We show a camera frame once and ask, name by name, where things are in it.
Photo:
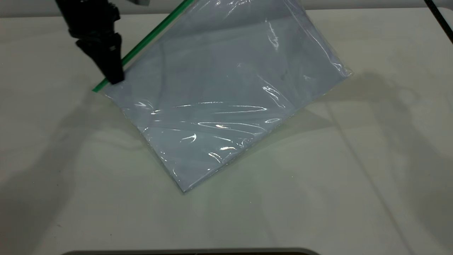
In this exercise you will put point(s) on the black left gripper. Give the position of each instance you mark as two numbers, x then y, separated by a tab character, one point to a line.
88	17

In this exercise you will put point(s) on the clear plastic bag green zip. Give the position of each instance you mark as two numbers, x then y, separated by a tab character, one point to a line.
226	88

